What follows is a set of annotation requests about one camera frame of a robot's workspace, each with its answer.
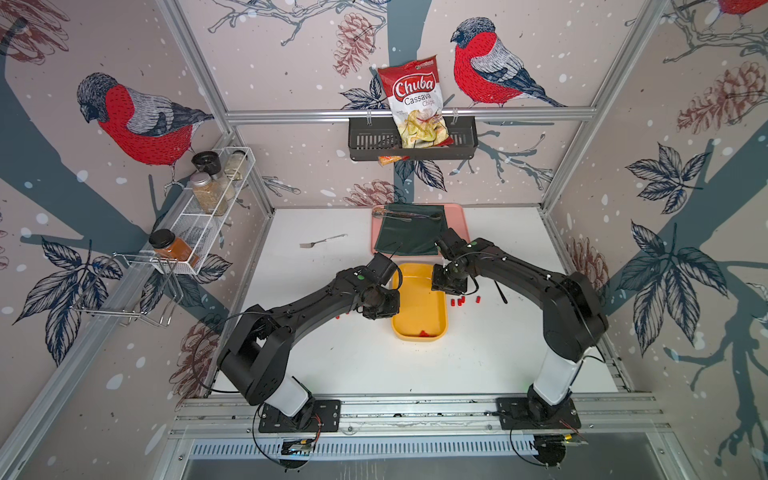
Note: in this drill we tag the pink plastic tray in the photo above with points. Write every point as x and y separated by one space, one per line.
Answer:
455 220

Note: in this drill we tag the black plastic fork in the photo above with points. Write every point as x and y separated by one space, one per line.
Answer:
501 293

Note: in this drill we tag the silver lid spice jar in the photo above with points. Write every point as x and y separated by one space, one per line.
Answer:
209 194

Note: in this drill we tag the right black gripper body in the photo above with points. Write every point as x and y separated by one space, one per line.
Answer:
444 280

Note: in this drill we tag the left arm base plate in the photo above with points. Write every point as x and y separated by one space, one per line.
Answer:
316 415

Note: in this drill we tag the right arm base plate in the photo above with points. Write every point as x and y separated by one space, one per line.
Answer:
516 413

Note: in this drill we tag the orange spice jar black lid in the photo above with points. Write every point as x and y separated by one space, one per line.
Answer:
172 247

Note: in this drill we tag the left circuit board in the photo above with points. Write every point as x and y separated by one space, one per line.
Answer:
297 448

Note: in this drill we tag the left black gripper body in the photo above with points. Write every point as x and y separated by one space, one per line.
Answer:
385 304

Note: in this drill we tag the yellow plastic storage box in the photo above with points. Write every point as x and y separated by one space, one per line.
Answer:
420 307

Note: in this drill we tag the white wire spice rack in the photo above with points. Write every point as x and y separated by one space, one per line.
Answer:
202 231

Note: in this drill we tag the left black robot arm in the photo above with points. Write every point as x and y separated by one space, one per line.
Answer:
256 355

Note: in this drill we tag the chrome wire holder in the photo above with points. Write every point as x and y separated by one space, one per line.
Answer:
149 291

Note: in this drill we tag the dark green folded cloth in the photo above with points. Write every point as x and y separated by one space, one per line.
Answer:
414 238

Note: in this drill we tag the silver metal fork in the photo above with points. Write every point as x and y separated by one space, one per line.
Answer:
309 245

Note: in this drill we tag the black tongs on tray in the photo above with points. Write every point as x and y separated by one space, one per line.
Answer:
382 212

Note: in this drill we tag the clear pale spice jar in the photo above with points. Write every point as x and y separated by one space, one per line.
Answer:
236 165

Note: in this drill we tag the Chuba cassava chips bag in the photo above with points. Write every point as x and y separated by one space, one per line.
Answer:
416 102

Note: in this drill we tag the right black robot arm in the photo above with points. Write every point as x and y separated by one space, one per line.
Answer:
573 320

